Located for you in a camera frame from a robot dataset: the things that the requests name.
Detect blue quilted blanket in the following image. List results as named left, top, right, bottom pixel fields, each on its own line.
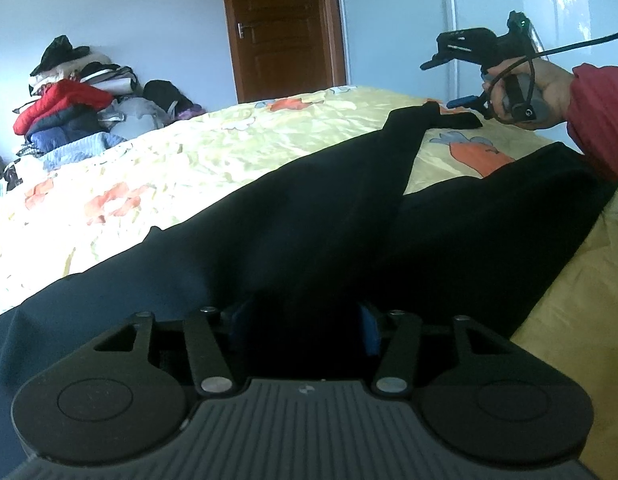
left=40, top=132, right=127, bottom=172

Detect black backpack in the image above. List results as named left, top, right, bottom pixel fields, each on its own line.
left=142, top=80, right=191, bottom=117

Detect red puffer jacket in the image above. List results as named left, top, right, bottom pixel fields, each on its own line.
left=13, top=80, right=115, bottom=136

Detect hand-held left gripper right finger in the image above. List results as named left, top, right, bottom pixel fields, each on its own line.
left=360, top=303, right=520, bottom=395

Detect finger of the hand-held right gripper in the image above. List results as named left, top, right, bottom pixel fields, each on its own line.
left=446, top=91, right=492, bottom=109
left=420, top=27, right=500, bottom=72

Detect white glossy wardrobe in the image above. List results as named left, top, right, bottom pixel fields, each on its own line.
left=335, top=0, right=618, bottom=161

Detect black white patterned cloth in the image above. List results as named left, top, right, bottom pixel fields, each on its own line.
left=3, top=159, right=24, bottom=192

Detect pile of clothes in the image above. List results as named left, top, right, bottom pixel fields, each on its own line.
left=13, top=35, right=140, bottom=156

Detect grey bag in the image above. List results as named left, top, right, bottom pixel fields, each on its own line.
left=108, top=97, right=171, bottom=142

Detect yellow printed bed sheet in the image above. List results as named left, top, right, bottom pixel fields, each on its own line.
left=0, top=84, right=618, bottom=441

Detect person's right hand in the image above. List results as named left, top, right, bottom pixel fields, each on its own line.
left=488, top=57, right=576, bottom=130

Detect black pants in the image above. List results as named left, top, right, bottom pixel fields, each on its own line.
left=0, top=101, right=618, bottom=466

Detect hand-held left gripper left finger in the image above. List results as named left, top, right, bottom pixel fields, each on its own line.
left=88, top=304, right=251, bottom=397

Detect brown wooden door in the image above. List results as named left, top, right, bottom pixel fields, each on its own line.
left=219, top=0, right=347, bottom=104

